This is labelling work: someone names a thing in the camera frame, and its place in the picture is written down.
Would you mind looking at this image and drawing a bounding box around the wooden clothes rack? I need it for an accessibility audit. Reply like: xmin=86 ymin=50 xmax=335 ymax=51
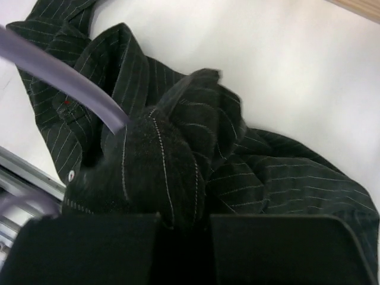
xmin=328 ymin=0 xmax=380 ymax=24

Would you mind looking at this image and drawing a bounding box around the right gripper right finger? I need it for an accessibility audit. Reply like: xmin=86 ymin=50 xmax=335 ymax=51
xmin=210 ymin=214 xmax=377 ymax=284

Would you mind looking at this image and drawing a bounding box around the aluminium rail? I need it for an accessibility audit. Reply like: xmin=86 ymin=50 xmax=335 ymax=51
xmin=1 ymin=147 xmax=65 ymax=261

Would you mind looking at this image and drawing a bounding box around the grey pinstriped shirt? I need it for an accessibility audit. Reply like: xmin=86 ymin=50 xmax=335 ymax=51
xmin=7 ymin=1 xmax=379 ymax=271

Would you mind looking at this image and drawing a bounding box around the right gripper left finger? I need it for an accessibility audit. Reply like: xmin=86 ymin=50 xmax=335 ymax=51
xmin=1 ymin=214 xmax=160 ymax=284

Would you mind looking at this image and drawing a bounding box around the purple hanger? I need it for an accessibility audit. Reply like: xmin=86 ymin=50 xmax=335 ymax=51
xmin=1 ymin=27 xmax=129 ymax=134

